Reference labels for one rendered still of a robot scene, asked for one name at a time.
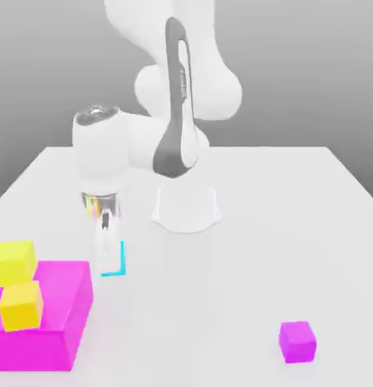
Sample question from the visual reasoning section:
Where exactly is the small cyan cube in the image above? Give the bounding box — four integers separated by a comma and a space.
100, 240, 127, 278

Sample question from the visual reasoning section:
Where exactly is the small lime yellow cube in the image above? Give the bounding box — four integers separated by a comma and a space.
0, 240, 39, 288

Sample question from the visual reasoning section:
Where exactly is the small purple cube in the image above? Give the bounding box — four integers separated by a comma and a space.
278, 320, 318, 364

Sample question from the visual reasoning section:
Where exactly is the small golden yellow cube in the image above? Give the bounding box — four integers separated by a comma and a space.
0, 280, 45, 333

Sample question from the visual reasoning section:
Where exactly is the large magenta box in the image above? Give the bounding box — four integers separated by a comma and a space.
0, 260, 94, 373

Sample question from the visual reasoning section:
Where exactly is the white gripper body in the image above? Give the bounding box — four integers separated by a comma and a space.
90, 218, 122, 273

